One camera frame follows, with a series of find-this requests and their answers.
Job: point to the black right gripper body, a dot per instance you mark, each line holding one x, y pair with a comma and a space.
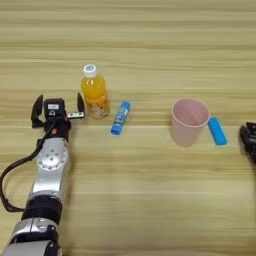
252, 143

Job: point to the orange juice bottle white cap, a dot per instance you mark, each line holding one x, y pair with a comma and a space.
94, 95

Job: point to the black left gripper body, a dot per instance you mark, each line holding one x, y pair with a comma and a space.
63, 130

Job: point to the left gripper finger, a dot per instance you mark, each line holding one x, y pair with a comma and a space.
81, 105
36, 111

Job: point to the blue glue stick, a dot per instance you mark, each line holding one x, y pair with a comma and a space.
120, 118

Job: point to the blue rectangular eraser block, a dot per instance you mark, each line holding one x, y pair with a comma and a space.
217, 131

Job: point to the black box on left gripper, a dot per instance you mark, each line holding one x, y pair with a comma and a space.
54, 107

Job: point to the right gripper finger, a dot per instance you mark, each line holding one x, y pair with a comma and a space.
244, 135

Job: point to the pink plastic cup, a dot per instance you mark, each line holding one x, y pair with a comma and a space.
188, 121

